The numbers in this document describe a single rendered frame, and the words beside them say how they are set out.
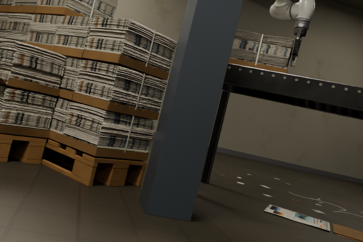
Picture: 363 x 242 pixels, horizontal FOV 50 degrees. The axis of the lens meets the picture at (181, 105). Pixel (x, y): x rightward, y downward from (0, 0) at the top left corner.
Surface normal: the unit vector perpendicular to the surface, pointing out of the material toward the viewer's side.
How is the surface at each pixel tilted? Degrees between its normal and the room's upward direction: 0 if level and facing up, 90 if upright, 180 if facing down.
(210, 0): 90
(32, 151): 90
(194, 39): 90
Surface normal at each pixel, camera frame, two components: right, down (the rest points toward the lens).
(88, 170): -0.60, -0.16
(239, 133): 0.25, 0.04
